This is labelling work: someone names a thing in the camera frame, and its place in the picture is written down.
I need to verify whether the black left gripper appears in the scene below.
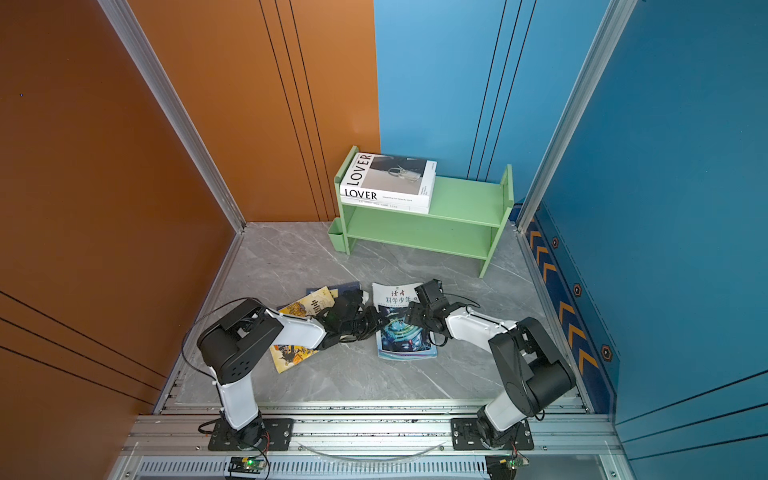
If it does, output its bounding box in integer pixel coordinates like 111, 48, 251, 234
341, 306, 393, 341

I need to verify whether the dark blue circle-cover book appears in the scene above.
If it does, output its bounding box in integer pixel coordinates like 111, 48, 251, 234
372, 283, 437, 361

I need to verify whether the yellow illustrated Chinese book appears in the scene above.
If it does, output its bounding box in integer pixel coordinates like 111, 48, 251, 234
269, 287, 335, 373

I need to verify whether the white LOVER book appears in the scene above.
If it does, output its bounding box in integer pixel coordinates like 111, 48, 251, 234
339, 152, 437, 208

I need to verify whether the white book with brown pattern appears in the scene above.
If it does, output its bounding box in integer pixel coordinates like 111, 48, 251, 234
340, 197, 429, 215

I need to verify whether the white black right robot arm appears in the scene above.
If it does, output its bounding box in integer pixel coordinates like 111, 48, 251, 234
406, 279, 576, 449

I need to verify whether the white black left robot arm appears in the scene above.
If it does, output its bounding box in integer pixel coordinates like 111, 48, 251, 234
196, 289, 389, 444

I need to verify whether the blue book under yellow book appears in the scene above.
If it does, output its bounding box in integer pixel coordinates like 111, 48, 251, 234
306, 282, 361, 303

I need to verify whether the green wooden two-tier shelf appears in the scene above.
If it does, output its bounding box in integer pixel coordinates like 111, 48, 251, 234
328, 146, 514, 276

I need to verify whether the right green circuit board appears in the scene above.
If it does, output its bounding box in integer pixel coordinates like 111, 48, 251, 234
485, 454, 530, 480

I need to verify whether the green circuit board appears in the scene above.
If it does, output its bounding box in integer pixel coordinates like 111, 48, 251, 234
485, 454, 530, 480
226, 456, 270, 479

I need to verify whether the left green circuit board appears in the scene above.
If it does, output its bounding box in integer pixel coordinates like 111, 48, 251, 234
226, 456, 270, 479

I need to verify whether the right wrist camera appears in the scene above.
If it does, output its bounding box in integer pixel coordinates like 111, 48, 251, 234
415, 279, 448, 309

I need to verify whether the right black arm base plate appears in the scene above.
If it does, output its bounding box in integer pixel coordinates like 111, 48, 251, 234
450, 418, 535, 451

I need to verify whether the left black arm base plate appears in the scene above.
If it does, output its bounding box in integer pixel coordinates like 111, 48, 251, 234
208, 417, 294, 452

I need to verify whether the aluminium mounting rail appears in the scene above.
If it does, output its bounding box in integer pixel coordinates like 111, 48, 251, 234
120, 396, 623, 456

